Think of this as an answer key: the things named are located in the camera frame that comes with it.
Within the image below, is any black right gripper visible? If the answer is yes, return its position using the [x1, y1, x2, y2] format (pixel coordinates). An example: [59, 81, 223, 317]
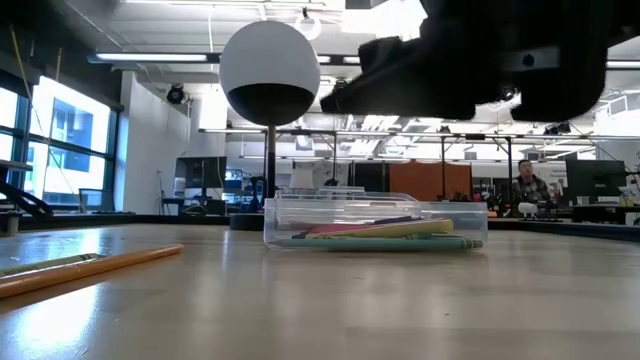
[419, 0, 640, 124]

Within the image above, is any clear plastic supply box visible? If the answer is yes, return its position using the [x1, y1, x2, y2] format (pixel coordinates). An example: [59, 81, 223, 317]
[263, 187, 490, 252]

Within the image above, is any orange pencil red eraser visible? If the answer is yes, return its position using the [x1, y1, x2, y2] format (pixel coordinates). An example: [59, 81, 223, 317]
[0, 243, 185, 301]

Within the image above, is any green crayon yellow-green label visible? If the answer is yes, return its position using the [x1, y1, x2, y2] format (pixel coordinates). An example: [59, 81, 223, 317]
[0, 252, 104, 279]

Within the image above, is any long ceiling light strip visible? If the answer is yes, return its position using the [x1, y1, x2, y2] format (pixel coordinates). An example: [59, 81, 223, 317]
[85, 49, 221, 65]
[319, 54, 640, 71]

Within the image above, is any small black ceiling fixture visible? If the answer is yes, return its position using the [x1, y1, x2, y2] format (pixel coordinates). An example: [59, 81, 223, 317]
[543, 120, 573, 137]

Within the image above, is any white printed board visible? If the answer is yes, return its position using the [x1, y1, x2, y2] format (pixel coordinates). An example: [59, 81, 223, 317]
[288, 160, 351, 191]

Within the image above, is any white globe lamp black stand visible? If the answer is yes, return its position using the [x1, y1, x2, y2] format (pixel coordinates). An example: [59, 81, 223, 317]
[218, 19, 322, 232]

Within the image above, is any large black monitor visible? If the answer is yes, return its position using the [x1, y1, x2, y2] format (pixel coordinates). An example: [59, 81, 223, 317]
[565, 159, 628, 206]

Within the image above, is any person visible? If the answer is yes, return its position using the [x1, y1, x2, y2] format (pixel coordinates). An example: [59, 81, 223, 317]
[510, 158, 554, 206]

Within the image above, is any small white rounded device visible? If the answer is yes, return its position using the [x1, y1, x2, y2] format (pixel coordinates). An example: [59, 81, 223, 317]
[516, 200, 540, 220]

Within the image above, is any low black desk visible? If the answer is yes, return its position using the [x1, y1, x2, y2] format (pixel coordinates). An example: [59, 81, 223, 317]
[569, 203, 640, 226]

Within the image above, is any black monitor on standing desk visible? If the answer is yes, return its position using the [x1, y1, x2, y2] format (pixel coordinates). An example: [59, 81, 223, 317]
[174, 155, 228, 199]

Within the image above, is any black standing desk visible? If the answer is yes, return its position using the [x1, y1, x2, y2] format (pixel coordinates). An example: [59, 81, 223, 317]
[160, 196, 229, 216]

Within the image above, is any black equipment top right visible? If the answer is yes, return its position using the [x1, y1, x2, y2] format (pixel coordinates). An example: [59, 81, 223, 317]
[0, 159, 640, 244]

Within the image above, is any black overhead pipe frame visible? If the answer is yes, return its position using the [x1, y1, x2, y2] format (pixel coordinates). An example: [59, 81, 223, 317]
[198, 127, 640, 216]

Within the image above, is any white hanging ring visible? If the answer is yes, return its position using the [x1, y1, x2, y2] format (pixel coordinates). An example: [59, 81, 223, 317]
[293, 13, 323, 42]

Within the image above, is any orange partition wall panel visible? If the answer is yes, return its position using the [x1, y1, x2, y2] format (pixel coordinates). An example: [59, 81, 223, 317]
[388, 160, 473, 202]

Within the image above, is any black round wall device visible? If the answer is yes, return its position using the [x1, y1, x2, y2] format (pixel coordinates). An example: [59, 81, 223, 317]
[166, 83, 188, 106]

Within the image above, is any hanging yellow cord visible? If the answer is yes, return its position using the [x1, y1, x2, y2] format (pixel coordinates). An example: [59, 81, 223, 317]
[53, 47, 67, 84]
[7, 24, 84, 204]

